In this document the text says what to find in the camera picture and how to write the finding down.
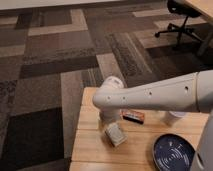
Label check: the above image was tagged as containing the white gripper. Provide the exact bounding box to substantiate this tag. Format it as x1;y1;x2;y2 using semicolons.
99;109;121;126

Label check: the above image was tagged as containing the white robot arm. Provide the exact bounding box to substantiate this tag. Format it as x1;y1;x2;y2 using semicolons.
92;70;213;171

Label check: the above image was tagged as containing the white ceramic cup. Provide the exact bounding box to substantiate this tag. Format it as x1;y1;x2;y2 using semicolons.
164;111;187;126

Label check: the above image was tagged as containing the brown chocolate bar pack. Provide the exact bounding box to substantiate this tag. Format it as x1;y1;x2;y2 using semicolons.
121;110;145;124

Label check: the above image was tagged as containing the dark blue plate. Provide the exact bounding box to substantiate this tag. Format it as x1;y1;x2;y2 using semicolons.
152;134;195;171

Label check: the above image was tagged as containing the black office chair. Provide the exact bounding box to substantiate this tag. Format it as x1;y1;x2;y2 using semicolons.
154;0;205;48

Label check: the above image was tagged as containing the wooden desk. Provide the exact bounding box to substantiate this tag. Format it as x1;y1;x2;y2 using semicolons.
185;0;213;56

